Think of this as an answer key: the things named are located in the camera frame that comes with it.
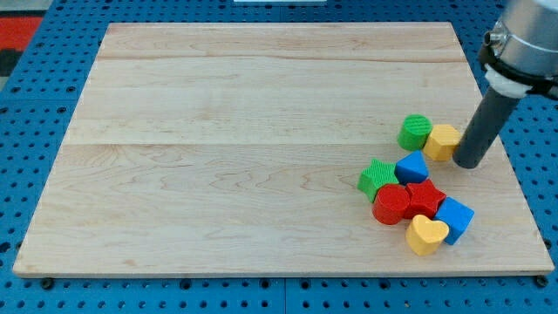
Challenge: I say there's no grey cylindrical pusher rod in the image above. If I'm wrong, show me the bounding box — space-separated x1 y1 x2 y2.
453 87 520 169

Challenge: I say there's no yellow hexagon block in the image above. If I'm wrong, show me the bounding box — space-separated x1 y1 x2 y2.
423 124 461 161

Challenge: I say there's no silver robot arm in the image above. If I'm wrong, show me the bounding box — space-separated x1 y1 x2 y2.
479 0 557 99

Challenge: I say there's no red cylinder block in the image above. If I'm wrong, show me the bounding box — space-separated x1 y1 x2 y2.
372 184 410 225

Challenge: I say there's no green star block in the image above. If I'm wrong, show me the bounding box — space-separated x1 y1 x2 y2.
357 159 399 203

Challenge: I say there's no red star block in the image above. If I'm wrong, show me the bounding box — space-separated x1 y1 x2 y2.
404 179 446 219

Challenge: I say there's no light wooden board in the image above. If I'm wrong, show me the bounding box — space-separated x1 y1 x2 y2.
13 22 554 278

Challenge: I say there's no green cylinder block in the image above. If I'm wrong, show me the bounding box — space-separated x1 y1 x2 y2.
397 114 432 151

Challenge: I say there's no blue cube block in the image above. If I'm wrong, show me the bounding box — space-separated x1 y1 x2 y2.
434 197 474 245

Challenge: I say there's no blue triangle block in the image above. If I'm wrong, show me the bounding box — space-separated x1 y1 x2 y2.
395 150 429 185

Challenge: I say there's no yellow heart block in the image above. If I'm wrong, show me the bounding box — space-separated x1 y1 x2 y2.
405 215 450 256

